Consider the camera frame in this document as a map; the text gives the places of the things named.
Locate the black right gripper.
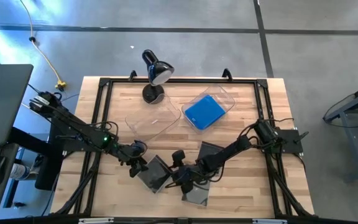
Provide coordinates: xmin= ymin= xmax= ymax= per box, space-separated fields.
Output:
xmin=172 ymin=164 xmax=204 ymax=197

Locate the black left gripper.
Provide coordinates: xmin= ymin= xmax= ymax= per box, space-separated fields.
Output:
xmin=116 ymin=143 xmax=151 ymax=179

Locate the blue jewel case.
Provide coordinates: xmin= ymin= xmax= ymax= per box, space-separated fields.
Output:
xmin=184 ymin=94 xmax=227 ymax=131

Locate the clear plastic bin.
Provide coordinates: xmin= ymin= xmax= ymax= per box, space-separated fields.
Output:
xmin=181 ymin=83 xmax=236 ymax=134
xmin=124 ymin=93 xmax=182 ymax=142

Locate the black desk stand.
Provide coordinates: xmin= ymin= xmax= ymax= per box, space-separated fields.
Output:
xmin=7 ymin=126 xmax=67 ymax=191

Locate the black gooseneck desk lamp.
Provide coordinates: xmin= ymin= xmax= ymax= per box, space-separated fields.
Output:
xmin=140 ymin=49 xmax=176 ymax=105

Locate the clear water bottle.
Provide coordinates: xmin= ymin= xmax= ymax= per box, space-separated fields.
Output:
xmin=9 ymin=163 xmax=31 ymax=181

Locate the grey desk top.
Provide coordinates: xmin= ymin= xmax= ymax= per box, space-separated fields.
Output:
xmin=0 ymin=63 xmax=34 ymax=147

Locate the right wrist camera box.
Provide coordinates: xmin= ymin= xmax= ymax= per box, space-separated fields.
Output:
xmin=172 ymin=149 xmax=186 ymax=167

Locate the silver metal bracket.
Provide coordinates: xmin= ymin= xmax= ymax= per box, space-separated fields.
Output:
xmin=252 ymin=218 xmax=288 ymax=224
xmin=78 ymin=217 xmax=115 ymax=224

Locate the black aluminium table frame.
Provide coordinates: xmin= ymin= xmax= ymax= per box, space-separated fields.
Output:
xmin=50 ymin=68 xmax=316 ymax=218

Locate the yellow extension cord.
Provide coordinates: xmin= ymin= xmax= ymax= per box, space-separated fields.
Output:
xmin=19 ymin=0 xmax=68 ymax=91

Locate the black floor cable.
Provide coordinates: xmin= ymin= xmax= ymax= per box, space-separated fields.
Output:
xmin=323 ymin=93 xmax=358 ymax=129

